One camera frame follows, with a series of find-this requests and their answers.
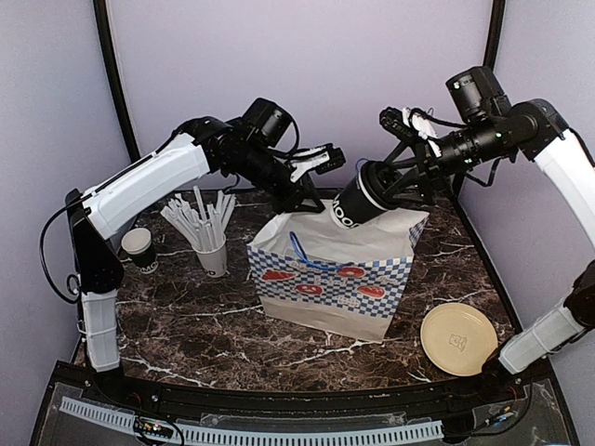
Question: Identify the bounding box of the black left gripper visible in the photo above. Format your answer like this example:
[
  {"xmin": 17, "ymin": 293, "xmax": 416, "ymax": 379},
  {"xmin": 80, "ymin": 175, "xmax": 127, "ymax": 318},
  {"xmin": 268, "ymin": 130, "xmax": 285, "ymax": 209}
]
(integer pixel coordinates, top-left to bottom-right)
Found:
[{"xmin": 229, "ymin": 141, "xmax": 326, "ymax": 215}]

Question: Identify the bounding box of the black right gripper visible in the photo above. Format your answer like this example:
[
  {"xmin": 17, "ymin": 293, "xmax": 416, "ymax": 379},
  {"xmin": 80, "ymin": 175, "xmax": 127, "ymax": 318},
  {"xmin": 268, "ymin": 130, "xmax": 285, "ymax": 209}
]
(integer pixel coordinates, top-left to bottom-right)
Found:
[{"xmin": 382, "ymin": 113, "xmax": 511, "ymax": 203}]

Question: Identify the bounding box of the black coffee cup lid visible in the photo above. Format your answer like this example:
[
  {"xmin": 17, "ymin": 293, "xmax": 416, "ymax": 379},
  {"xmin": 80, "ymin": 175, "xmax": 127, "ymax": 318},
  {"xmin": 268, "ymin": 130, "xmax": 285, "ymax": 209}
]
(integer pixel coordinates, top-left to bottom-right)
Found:
[{"xmin": 356, "ymin": 161, "xmax": 402, "ymax": 211}]

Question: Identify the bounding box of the black and white paper cup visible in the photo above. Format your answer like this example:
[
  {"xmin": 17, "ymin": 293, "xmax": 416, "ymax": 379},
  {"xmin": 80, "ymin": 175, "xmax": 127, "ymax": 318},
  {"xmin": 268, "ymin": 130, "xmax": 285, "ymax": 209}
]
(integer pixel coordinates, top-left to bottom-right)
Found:
[{"xmin": 330, "ymin": 173, "xmax": 389, "ymax": 230}]

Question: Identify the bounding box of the blue checkered paper bag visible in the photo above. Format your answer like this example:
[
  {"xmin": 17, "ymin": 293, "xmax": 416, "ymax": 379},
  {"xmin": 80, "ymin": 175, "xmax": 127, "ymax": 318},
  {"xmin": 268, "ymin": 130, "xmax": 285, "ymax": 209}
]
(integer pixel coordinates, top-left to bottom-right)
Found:
[{"xmin": 246, "ymin": 200, "xmax": 430, "ymax": 343}]

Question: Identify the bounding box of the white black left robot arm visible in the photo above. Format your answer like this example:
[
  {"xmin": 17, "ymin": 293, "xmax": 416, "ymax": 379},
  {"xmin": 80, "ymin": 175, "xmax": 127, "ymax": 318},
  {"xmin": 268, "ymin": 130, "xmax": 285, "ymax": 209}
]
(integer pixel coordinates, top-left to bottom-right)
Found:
[{"xmin": 61, "ymin": 98, "xmax": 332, "ymax": 405}]

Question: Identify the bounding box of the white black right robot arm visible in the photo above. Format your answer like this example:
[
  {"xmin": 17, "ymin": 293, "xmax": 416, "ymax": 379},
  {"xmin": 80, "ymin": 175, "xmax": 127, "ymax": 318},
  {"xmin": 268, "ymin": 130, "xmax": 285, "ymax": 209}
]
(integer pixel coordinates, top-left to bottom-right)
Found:
[{"xmin": 379, "ymin": 66, "xmax": 594, "ymax": 403}]

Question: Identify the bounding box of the bundle of wrapped straws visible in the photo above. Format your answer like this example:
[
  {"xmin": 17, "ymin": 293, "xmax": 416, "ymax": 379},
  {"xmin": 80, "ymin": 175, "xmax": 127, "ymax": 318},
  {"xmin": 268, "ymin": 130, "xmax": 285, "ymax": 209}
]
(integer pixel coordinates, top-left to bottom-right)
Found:
[{"xmin": 160, "ymin": 186, "xmax": 236, "ymax": 252}]

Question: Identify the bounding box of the white cup holding straws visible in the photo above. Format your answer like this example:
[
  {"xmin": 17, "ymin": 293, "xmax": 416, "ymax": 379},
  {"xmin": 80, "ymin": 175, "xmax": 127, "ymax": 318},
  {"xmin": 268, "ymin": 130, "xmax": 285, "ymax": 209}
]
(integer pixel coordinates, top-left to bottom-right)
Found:
[{"xmin": 193, "ymin": 236, "xmax": 228, "ymax": 278}]

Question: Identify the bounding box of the stack of paper cups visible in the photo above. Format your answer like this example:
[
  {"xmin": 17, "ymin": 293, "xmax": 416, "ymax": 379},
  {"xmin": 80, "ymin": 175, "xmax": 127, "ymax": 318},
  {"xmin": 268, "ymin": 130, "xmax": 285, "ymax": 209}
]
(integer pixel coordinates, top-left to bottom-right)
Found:
[{"xmin": 121, "ymin": 228, "xmax": 159, "ymax": 274}]

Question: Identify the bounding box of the cream round plate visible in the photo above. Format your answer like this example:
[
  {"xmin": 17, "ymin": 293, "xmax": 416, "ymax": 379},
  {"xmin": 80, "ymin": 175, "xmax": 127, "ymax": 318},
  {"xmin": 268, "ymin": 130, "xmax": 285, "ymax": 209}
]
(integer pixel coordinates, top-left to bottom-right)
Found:
[{"xmin": 420, "ymin": 303, "xmax": 498, "ymax": 377}]

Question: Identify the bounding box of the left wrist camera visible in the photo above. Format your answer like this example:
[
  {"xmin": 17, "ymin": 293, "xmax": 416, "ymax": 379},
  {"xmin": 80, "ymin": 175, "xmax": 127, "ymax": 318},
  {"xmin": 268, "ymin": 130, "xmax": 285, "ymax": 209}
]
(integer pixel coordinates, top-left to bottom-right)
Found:
[{"xmin": 288, "ymin": 143, "xmax": 346, "ymax": 183}]

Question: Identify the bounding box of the black table edge rail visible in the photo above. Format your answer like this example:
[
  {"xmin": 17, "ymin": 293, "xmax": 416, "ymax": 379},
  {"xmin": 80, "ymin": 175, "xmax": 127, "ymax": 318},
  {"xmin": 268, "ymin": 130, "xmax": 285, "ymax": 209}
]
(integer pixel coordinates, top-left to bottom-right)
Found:
[{"xmin": 54, "ymin": 363, "xmax": 563, "ymax": 427}]

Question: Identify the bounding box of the white slotted cable duct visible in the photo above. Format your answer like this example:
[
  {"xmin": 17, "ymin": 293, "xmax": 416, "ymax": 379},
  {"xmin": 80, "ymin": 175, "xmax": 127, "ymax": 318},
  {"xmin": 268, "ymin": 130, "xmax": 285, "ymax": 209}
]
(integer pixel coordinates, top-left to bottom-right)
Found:
[{"xmin": 59, "ymin": 397, "xmax": 444, "ymax": 445}]

